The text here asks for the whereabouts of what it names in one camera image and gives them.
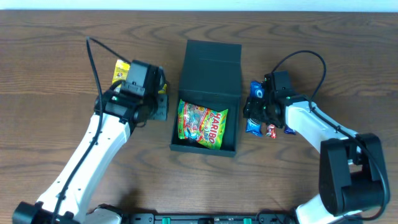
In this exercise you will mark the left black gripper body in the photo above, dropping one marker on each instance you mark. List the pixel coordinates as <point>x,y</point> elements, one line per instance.
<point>161,106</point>

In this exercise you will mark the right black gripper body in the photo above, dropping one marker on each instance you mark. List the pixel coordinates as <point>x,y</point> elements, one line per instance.
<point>252,109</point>

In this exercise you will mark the blue Oreo cookie pack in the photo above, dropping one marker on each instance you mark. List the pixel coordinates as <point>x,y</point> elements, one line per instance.
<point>254,126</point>

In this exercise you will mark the yellow snack bag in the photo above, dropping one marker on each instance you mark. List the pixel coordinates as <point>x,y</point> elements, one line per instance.
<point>120,71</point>

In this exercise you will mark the Haribo gummy candy bag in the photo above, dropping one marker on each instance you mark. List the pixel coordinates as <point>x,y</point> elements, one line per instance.
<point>200,124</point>

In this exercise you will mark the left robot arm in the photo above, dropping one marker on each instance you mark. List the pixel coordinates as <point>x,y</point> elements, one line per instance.
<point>128,103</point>

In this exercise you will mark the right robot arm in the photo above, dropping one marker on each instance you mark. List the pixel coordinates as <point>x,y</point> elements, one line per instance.
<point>353,184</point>

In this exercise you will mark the yellow candy canister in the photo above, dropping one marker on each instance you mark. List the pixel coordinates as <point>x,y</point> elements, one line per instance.
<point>163,90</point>

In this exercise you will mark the red green KitKat bar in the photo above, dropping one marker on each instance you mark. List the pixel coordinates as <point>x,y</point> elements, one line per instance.
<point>271,131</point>

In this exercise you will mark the purple Dairy Milk bar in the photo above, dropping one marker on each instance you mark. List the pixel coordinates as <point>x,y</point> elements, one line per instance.
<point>288,130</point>

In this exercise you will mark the dark green open box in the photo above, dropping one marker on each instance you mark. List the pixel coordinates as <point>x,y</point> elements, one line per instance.
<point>211,77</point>

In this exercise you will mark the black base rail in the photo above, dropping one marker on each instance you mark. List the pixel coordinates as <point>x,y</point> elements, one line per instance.
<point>261,218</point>

